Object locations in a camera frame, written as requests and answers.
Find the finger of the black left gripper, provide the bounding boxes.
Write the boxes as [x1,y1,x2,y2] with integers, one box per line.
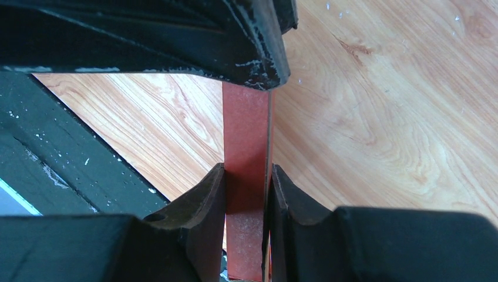
[272,0,298,35]
[1,1,291,90]

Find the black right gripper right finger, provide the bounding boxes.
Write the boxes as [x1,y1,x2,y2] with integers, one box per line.
[268,165,497,281]

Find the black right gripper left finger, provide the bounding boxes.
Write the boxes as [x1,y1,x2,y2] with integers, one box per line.
[1,163,226,281]

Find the red paper box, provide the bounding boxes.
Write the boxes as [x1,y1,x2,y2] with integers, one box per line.
[222,82,275,281]

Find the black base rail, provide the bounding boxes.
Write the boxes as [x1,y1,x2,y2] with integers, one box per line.
[1,72,168,218]

